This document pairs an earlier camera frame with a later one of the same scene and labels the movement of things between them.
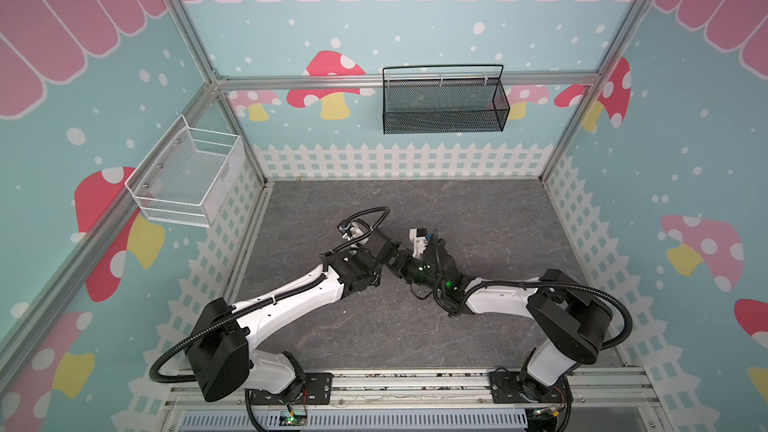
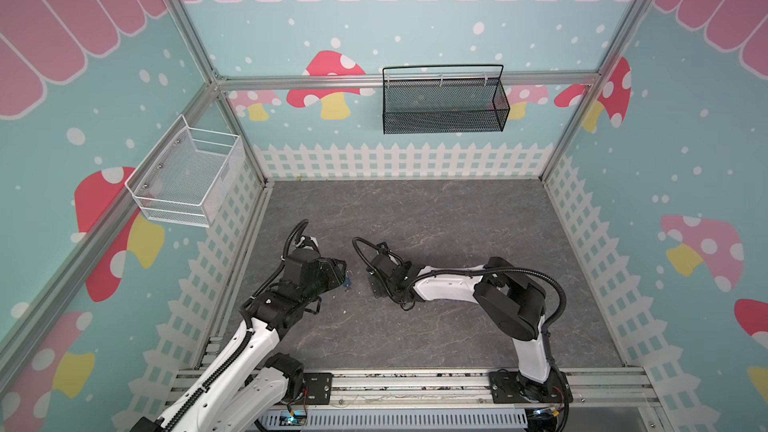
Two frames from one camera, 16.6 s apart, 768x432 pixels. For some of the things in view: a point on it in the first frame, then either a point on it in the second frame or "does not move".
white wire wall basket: x=183 y=176 does not move
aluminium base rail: x=425 y=390 does not move
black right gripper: x=424 y=260 to x=379 y=276
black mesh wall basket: x=443 y=106 does not move
